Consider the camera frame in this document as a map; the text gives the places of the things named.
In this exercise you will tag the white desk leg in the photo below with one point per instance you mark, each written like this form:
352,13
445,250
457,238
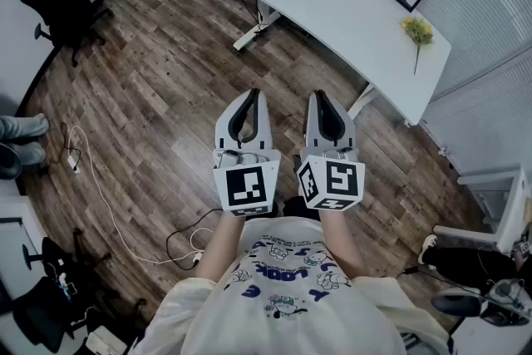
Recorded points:
266,18
361,102

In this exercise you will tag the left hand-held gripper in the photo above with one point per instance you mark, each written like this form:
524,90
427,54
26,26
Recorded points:
245,187

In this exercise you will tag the yellow artificial flower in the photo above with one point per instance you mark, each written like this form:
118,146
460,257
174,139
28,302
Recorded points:
420,31

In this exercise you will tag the black swivel chair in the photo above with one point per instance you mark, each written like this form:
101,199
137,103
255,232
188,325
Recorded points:
45,303

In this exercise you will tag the grey spare gripper device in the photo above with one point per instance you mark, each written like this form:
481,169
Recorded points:
490,301

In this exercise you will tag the person's black trousers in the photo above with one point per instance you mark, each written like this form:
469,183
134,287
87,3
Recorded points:
297,208

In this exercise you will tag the black office chair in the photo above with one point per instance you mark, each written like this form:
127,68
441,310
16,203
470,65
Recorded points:
58,0

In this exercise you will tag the person's left forearm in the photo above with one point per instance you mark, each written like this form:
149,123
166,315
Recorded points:
220,245

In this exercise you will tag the person's right forearm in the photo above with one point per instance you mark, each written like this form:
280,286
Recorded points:
341,241

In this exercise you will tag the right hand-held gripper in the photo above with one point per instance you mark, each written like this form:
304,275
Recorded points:
341,178

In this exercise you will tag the white metal rack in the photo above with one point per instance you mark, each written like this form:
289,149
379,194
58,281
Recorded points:
505,212

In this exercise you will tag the white power strip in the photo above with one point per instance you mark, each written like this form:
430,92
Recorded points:
74,163

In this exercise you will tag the person's white printed shirt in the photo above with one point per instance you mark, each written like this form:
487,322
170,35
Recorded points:
282,303

